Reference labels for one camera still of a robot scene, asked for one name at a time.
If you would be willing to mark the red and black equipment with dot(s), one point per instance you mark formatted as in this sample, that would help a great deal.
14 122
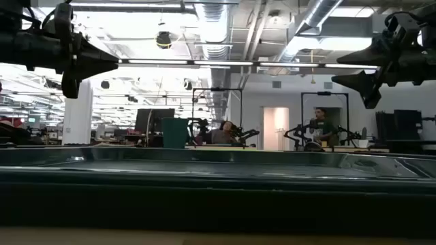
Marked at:
13 132

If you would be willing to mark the black computer monitor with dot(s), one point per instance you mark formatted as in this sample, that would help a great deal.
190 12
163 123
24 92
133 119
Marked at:
155 119

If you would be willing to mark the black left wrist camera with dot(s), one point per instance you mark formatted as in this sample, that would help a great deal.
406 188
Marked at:
64 17

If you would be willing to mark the slanted silver ventilation duct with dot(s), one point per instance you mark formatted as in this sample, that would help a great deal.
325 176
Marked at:
315 17

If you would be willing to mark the dark green serving tray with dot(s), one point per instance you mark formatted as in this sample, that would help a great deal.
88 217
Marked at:
218 197

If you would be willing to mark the black ceiling dome fixture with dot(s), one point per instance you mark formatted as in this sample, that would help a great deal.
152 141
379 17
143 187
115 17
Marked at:
163 40

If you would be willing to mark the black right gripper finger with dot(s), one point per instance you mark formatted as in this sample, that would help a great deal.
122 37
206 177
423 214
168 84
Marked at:
369 58
364 83

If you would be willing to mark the black cabinet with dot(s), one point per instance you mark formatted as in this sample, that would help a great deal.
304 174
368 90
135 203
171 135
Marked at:
402 124

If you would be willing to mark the person by black frame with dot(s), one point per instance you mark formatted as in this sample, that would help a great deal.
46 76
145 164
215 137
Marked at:
323 129

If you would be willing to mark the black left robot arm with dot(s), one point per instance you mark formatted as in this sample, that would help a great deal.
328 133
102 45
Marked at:
15 51

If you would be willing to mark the seated person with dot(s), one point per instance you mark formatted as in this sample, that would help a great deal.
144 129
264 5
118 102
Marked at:
221 136

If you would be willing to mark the ribbed silver ventilation duct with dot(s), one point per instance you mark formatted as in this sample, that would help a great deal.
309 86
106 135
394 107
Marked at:
214 30

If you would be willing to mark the small white cup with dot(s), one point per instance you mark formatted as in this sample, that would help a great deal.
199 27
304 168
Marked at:
363 143

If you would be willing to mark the long ceiling light bar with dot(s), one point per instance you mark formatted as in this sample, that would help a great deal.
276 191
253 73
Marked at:
238 63

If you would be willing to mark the black metal rig frame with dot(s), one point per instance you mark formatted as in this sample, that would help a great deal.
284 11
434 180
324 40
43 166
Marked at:
217 90
324 93

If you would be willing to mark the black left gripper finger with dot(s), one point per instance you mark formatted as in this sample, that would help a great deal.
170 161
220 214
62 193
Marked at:
92 67
92 54

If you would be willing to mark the white building pillar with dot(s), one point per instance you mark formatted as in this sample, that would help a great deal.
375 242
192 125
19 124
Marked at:
77 119

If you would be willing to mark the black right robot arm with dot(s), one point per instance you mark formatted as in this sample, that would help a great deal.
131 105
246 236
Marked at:
430 61

